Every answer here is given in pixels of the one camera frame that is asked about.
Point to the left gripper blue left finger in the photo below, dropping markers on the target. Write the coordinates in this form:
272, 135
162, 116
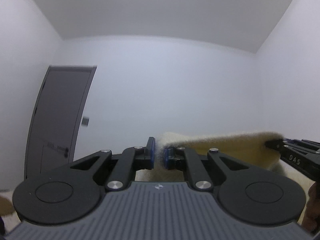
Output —
125, 165

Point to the brown pillow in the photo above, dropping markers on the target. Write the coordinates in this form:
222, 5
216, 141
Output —
6, 207

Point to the grey wall switch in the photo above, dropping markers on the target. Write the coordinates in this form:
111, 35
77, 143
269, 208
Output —
85, 121

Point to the black door handle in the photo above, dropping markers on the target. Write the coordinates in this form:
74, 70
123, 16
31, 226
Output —
59, 149

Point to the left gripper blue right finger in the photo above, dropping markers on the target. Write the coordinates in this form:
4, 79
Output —
188, 161

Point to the grey door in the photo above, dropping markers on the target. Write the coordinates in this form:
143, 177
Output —
57, 117

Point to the person's right hand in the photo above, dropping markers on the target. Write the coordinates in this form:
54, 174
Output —
311, 216

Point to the cream striped fleece sweater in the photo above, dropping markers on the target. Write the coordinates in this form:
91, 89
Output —
247, 180

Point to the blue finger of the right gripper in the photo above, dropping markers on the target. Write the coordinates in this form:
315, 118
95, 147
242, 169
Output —
276, 144

